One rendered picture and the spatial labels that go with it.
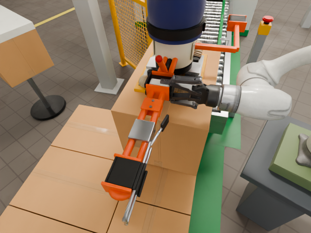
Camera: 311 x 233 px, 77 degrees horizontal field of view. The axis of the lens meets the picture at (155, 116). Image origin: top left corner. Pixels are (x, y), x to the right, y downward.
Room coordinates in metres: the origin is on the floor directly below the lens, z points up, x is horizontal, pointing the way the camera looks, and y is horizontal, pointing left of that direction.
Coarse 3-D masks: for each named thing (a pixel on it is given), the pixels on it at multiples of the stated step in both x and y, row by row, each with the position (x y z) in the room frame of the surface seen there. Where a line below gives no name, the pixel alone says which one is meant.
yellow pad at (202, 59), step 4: (204, 56) 0.87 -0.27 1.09; (196, 60) 0.80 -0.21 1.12; (200, 60) 0.83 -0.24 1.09; (204, 60) 0.84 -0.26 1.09; (204, 64) 0.80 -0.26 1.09; (200, 68) 0.76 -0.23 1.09; (204, 68) 0.77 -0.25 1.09; (200, 72) 0.73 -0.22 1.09; (204, 72) 0.74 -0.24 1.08; (192, 76) 0.68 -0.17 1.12; (196, 76) 0.71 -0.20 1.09
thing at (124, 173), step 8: (120, 160) 0.23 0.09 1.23; (128, 160) 0.23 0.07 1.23; (136, 160) 0.23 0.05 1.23; (112, 168) 0.21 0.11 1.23; (120, 168) 0.21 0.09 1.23; (128, 168) 0.21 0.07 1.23; (136, 168) 0.21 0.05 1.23; (112, 176) 0.19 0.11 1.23; (120, 176) 0.19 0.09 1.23; (128, 176) 0.19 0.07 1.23; (104, 184) 0.18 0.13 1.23; (112, 184) 0.17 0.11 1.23; (120, 184) 0.17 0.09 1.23; (128, 184) 0.17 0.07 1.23; (128, 192) 0.16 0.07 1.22
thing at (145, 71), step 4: (152, 52) 0.94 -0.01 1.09; (152, 56) 0.89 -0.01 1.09; (148, 60) 0.87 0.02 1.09; (144, 68) 0.80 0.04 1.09; (144, 72) 0.76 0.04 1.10; (148, 72) 0.73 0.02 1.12; (140, 76) 0.74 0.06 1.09; (136, 84) 0.68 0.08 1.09; (136, 88) 0.66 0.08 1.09; (140, 88) 0.65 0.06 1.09; (144, 88) 0.65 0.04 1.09; (144, 92) 0.64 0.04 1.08
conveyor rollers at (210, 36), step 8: (208, 8) 2.79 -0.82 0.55; (216, 8) 2.82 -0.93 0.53; (224, 8) 2.78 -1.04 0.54; (208, 16) 2.59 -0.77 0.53; (216, 16) 2.56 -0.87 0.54; (224, 16) 2.53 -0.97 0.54; (208, 24) 2.34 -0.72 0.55; (216, 24) 2.38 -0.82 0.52; (224, 24) 2.35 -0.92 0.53; (208, 32) 2.15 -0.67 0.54; (216, 32) 2.13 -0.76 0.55; (224, 32) 2.11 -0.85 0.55; (200, 40) 2.00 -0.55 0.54; (208, 40) 1.98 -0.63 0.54; (216, 40) 1.96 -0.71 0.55
